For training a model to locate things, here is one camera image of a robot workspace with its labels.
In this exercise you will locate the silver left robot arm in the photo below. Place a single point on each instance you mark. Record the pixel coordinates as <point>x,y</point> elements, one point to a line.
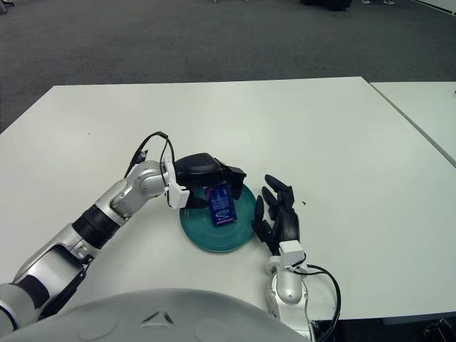
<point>64,249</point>

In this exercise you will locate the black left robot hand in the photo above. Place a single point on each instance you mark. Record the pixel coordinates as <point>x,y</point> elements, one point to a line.
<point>199,169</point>

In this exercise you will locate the black background furniture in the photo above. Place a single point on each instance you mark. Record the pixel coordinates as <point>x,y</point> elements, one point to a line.
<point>327,4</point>

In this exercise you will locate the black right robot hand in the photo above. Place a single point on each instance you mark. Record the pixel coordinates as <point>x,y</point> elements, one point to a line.
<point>288,222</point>

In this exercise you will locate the white adjacent table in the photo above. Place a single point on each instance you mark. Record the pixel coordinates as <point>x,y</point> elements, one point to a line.
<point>427,114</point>

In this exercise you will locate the teal round plate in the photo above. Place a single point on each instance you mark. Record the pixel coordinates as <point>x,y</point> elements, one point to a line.
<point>228,238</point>

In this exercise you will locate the grey robot torso shell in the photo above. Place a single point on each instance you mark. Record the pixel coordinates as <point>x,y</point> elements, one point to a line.
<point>142,320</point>

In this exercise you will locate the dark object under table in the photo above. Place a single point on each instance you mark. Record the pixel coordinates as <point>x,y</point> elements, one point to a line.
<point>441,329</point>

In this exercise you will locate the blue gum pack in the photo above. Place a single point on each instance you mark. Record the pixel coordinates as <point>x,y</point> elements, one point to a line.
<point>222,210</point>

